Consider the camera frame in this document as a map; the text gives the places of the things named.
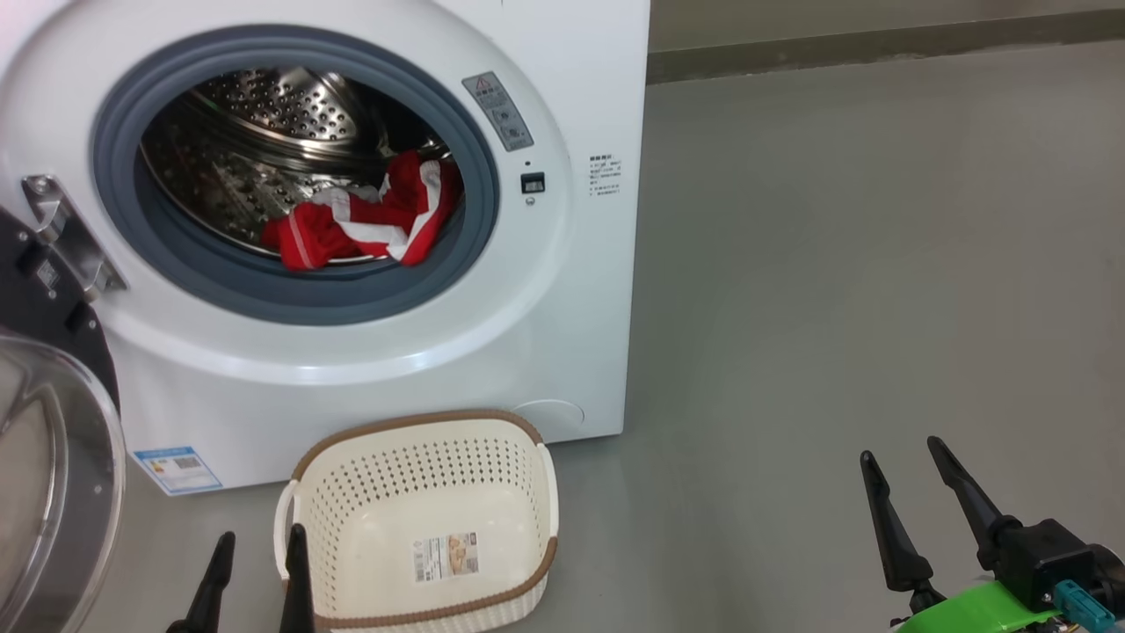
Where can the black round washer door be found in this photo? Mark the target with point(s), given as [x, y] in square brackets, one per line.
[53, 308]

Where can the stainless steel washer drum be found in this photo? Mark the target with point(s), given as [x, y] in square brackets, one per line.
[264, 114]

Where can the printed food package label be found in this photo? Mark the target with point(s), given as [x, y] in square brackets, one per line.
[446, 556]

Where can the metal door hinge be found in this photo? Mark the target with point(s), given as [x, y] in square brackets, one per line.
[66, 233]

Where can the black door latch socket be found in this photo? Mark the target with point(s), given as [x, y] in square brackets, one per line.
[533, 183]

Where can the cream perforated laundry basket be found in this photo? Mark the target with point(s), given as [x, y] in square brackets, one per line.
[369, 492]

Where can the grey warning label sticker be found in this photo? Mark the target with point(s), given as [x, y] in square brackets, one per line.
[498, 111]

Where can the red and white garment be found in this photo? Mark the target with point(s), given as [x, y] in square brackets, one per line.
[334, 233]

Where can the white front-load washing machine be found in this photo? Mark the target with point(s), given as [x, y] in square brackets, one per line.
[545, 308]

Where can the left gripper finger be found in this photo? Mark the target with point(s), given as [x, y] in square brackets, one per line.
[297, 580]
[211, 589]

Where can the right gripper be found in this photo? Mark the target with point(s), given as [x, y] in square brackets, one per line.
[1037, 554]

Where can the blue energy label sticker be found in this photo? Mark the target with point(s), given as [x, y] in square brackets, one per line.
[177, 470]

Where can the round white filter cover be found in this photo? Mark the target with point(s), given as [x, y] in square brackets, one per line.
[549, 418]

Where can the grey wall baseboard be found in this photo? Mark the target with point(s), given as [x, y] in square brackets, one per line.
[879, 48]

